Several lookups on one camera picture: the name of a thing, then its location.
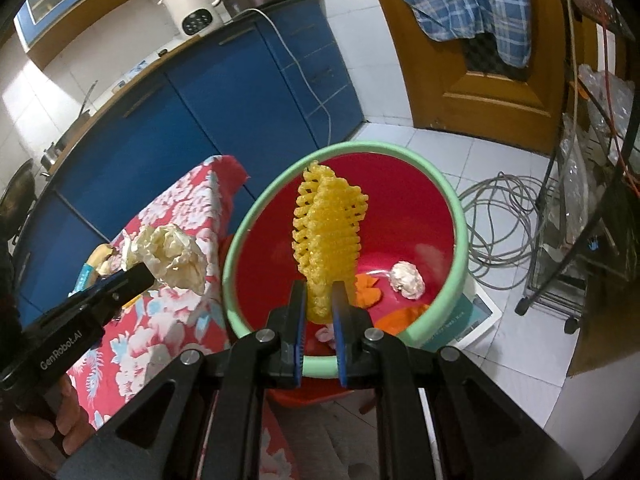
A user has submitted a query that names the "teal cardboard box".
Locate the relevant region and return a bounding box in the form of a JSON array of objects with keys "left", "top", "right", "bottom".
[{"left": 70, "top": 259, "right": 103, "bottom": 297}]

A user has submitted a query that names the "red bucket green rim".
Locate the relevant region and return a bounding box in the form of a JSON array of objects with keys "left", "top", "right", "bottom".
[{"left": 221, "top": 140, "right": 472, "bottom": 406}]

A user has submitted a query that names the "white electric kettle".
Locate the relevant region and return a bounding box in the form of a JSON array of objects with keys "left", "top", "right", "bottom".
[{"left": 159, "top": 0, "right": 223, "bottom": 38}]

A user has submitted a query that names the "large paper ball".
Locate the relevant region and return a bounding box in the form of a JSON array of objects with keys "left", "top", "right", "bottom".
[{"left": 121, "top": 225, "right": 208, "bottom": 296}]

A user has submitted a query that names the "person's left hand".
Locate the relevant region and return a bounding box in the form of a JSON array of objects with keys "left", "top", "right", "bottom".
[{"left": 10, "top": 374, "right": 97, "bottom": 476}]

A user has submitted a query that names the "red floral tablecloth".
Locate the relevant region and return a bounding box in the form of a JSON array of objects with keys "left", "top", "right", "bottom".
[{"left": 65, "top": 155, "right": 311, "bottom": 480}]

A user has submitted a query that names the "long handled saucepan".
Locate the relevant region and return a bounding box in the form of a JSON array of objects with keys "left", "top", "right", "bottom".
[{"left": 40, "top": 80, "right": 98, "bottom": 171}]

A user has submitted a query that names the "wooden door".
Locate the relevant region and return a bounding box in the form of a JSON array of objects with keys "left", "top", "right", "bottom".
[{"left": 361, "top": 0, "right": 568, "bottom": 153}]

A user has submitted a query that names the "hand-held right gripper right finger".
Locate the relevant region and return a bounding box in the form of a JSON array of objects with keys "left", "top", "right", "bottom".
[{"left": 331, "top": 280, "right": 585, "bottom": 480}]

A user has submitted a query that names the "white teal flat box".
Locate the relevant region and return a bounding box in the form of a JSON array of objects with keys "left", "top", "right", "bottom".
[{"left": 425, "top": 280, "right": 501, "bottom": 348}]

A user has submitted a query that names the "coiled grey cable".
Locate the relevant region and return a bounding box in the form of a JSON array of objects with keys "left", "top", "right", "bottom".
[{"left": 457, "top": 172, "right": 556, "bottom": 291}]

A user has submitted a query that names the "blue plaid shirt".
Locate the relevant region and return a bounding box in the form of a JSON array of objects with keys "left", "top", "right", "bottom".
[{"left": 390, "top": 0, "right": 532, "bottom": 68}]

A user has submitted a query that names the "small paper ball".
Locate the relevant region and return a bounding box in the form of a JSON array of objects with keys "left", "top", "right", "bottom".
[{"left": 390, "top": 261, "right": 426, "bottom": 302}]

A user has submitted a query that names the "dark wok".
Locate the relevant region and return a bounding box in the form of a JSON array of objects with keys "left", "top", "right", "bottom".
[{"left": 0, "top": 157, "right": 36, "bottom": 241}]

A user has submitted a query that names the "black metal rack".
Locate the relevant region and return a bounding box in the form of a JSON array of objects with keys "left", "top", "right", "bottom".
[{"left": 515, "top": 0, "right": 640, "bottom": 336}]

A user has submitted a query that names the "orange cloth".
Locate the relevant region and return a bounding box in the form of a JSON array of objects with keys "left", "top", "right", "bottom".
[{"left": 355, "top": 272, "right": 382, "bottom": 310}]

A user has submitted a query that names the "blue kitchen base cabinet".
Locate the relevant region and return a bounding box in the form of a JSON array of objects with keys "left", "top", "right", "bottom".
[{"left": 10, "top": 0, "right": 366, "bottom": 311}]

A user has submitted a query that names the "white power cable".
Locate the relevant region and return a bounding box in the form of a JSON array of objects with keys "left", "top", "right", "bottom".
[{"left": 231, "top": 7, "right": 335, "bottom": 147}]

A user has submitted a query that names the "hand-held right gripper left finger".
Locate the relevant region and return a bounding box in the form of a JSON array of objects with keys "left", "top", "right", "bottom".
[{"left": 65, "top": 280, "right": 308, "bottom": 480}]

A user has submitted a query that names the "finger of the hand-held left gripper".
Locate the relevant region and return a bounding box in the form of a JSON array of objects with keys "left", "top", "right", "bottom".
[{"left": 87, "top": 262, "right": 157, "bottom": 328}]

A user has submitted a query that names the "yellow foam net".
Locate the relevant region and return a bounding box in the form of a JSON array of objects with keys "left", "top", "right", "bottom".
[{"left": 291, "top": 160, "right": 370, "bottom": 326}]

